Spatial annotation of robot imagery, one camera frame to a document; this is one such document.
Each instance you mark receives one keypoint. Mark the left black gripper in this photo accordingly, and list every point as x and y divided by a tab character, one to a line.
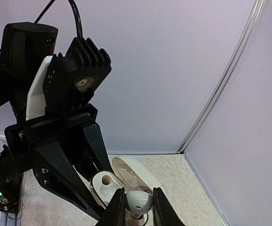
61	150

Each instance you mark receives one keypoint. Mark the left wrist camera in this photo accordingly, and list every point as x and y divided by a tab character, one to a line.
67	82

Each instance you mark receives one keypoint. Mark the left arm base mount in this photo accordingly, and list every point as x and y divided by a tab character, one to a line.
9	196

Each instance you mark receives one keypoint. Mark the white stem earbud back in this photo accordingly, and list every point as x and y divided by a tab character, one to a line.
138	203

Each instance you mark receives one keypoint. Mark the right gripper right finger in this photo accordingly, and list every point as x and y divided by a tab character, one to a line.
163	212

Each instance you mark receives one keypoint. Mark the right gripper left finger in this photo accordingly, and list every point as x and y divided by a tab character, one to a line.
115	212

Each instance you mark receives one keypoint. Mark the left aluminium frame post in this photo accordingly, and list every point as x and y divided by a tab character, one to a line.
226	76

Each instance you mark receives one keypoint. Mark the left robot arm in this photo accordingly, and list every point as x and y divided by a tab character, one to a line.
24	46

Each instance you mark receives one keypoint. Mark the white case with black window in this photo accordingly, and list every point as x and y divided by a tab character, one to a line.
128	173

